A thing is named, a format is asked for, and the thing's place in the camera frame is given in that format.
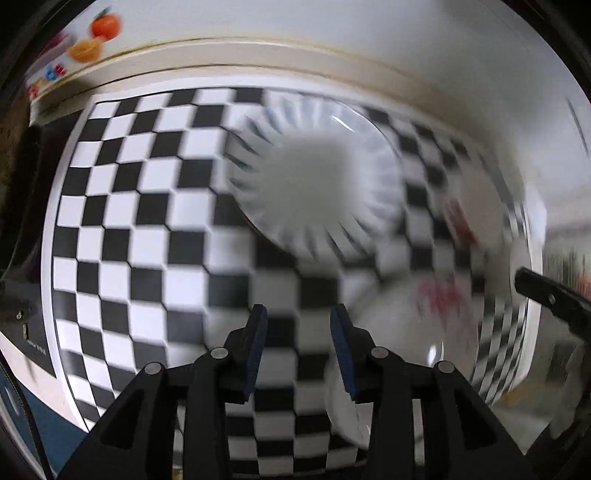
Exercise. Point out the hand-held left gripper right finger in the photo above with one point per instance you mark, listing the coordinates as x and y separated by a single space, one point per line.
341 353

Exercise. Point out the dark blue sheet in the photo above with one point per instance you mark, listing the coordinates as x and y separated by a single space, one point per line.
51 424

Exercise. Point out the fruit wall poster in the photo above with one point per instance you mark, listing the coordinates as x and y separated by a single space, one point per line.
104 25

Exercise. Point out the white plate with blue petals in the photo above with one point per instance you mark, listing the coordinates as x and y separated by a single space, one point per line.
304 184

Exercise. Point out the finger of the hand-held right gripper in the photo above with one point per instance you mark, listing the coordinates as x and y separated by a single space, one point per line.
554 300

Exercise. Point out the white plate with red flowers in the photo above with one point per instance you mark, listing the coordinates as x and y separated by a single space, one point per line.
415 332

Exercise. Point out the black device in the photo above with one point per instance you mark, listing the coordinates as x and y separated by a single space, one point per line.
23 230

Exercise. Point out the black and white checkered mat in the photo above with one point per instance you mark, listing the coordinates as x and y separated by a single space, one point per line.
138 207

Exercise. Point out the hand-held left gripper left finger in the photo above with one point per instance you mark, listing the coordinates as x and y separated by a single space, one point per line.
256 344

